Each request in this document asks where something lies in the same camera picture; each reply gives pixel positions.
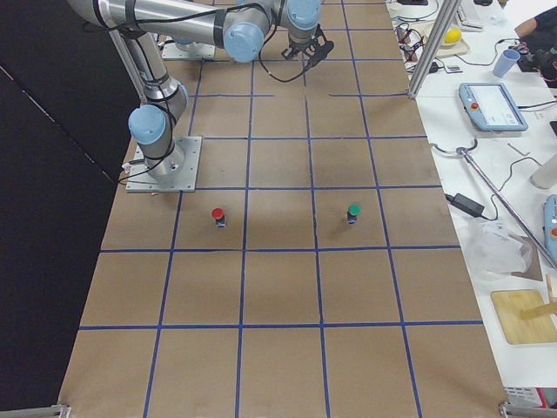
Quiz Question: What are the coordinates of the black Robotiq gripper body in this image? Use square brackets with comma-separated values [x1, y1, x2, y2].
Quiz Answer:
[281, 24, 334, 70]

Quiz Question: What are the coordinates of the beige tray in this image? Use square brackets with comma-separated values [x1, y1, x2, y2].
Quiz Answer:
[410, 21, 470, 58]

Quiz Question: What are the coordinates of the yellow lemon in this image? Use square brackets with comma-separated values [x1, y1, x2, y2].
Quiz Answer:
[442, 28, 462, 47]

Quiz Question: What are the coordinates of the metal rod with hook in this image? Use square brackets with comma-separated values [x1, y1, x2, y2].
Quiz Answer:
[430, 138, 556, 270]

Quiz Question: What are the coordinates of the blue teach pendant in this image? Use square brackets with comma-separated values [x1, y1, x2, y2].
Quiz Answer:
[458, 83, 528, 132]

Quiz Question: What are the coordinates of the blue plastic cup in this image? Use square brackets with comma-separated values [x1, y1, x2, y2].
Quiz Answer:
[492, 49, 521, 78]

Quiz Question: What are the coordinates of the black power brick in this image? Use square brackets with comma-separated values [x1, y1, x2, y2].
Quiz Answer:
[445, 193, 485, 218]

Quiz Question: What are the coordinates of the clear plastic bag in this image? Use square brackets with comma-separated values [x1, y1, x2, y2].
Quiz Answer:
[460, 219, 542, 282]

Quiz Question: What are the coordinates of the wooden cutting board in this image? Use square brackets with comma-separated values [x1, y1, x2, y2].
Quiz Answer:
[491, 289, 556, 345]

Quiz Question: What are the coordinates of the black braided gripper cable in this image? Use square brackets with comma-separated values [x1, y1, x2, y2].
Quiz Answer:
[256, 43, 323, 84]

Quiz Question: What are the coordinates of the aluminium frame post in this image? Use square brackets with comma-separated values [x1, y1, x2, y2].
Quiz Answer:
[407, 0, 461, 99]

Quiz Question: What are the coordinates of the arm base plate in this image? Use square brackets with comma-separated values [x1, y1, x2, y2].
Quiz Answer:
[162, 42, 216, 61]
[124, 137, 203, 192]

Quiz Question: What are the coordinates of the green push button switch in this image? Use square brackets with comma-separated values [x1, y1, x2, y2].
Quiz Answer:
[346, 204, 361, 225]

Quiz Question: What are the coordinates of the red push button switch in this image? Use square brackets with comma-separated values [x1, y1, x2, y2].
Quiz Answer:
[211, 207, 226, 228]

